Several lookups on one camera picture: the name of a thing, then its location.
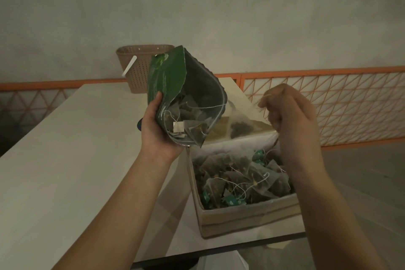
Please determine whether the person's left hand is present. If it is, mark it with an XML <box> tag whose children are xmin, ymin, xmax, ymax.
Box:
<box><xmin>140</xmin><ymin>91</ymin><xmax>186</xmax><ymax>163</ymax></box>

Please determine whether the person's right hand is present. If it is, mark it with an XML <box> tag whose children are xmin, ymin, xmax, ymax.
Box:
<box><xmin>258</xmin><ymin>83</ymin><xmax>322</xmax><ymax>179</ymax></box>

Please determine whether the pyramid tea bag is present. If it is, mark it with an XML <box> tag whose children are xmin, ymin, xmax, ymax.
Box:
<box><xmin>221</xmin><ymin>99</ymin><xmax>275</xmax><ymax>140</ymax></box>

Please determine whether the green foil pouch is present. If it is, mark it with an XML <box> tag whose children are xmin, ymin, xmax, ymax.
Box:
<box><xmin>147</xmin><ymin>46</ymin><xmax>228</xmax><ymax>149</ymax></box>

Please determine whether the beige paper box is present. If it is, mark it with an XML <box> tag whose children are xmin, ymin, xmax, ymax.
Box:
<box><xmin>186</xmin><ymin>114</ymin><xmax>307</xmax><ymax>239</ymax></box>

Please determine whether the person's left forearm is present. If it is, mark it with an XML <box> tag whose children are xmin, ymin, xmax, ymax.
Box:
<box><xmin>52</xmin><ymin>151</ymin><xmax>178</xmax><ymax>270</ymax></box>

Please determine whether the person's right forearm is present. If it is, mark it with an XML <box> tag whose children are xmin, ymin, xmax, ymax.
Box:
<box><xmin>288</xmin><ymin>162</ymin><xmax>380</xmax><ymax>270</ymax></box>

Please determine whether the orange mesh fence panel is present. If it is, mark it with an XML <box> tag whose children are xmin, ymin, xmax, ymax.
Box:
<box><xmin>0</xmin><ymin>73</ymin><xmax>243</xmax><ymax>147</ymax></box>
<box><xmin>240</xmin><ymin>66</ymin><xmax>405</xmax><ymax>151</ymax></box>

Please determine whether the brown plastic basket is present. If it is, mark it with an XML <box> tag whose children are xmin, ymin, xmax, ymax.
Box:
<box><xmin>115</xmin><ymin>44</ymin><xmax>176</xmax><ymax>94</ymax></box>

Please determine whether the black table base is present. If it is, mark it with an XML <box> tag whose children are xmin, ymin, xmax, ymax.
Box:
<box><xmin>131</xmin><ymin>257</ymin><xmax>200</xmax><ymax>270</ymax></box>

